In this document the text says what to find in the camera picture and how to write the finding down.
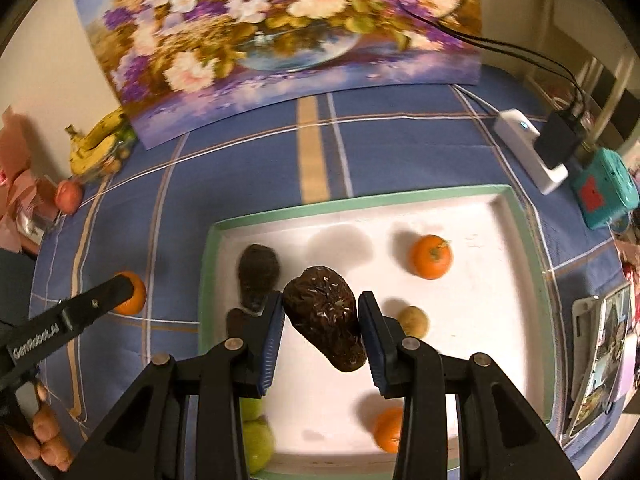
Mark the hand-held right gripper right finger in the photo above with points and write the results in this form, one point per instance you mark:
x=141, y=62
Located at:
x=372, y=347

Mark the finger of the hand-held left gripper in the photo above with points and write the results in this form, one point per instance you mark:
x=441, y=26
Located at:
x=100, y=302

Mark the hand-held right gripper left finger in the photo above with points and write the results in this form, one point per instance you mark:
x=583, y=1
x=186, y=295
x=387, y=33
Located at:
x=270, y=345

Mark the small orange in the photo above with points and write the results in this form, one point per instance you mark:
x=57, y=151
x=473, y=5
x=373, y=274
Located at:
x=135, y=301
x=387, y=430

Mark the small yellow fruit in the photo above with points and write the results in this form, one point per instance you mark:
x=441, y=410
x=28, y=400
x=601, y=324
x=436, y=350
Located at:
x=414, y=322

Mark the wrinkled brown fruit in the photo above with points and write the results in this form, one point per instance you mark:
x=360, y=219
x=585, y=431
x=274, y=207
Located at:
x=325, y=320

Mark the green apple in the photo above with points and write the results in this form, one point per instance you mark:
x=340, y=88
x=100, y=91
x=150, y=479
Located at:
x=251, y=408
x=259, y=445

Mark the dark fuzzy fruit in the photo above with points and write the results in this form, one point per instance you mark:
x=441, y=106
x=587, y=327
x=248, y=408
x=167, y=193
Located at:
x=257, y=270

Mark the white tray with green rim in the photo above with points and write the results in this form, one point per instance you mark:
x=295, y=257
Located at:
x=475, y=360

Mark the large orange with stem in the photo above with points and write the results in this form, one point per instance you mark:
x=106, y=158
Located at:
x=430, y=260

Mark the person's left hand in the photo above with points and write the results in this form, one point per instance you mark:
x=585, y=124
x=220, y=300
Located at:
x=47, y=435

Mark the bunch of bananas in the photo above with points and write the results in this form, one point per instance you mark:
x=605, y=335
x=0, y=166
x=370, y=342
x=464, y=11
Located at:
x=90, y=147

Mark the pink bouquet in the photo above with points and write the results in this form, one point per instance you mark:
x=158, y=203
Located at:
x=20, y=160

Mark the blue plaid blanket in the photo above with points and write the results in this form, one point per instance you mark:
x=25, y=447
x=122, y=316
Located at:
x=400, y=150

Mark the smartphone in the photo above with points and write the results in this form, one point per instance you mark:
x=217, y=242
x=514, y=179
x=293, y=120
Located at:
x=600, y=375

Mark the white power bank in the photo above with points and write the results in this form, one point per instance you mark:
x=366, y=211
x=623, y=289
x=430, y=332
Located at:
x=625, y=365

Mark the white power strip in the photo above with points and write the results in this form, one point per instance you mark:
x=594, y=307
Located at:
x=515, y=132

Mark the pink floral cloth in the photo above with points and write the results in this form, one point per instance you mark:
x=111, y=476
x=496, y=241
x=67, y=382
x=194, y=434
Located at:
x=631, y=270

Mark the black charger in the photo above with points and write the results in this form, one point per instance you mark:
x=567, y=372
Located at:
x=557, y=137

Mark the teal toy box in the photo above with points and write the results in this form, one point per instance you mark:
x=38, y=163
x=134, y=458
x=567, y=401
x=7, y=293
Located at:
x=615, y=175

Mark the flower painting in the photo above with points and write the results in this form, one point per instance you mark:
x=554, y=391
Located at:
x=250, y=35

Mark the white chair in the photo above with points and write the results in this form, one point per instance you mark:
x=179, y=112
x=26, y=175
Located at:
x=615, y=90

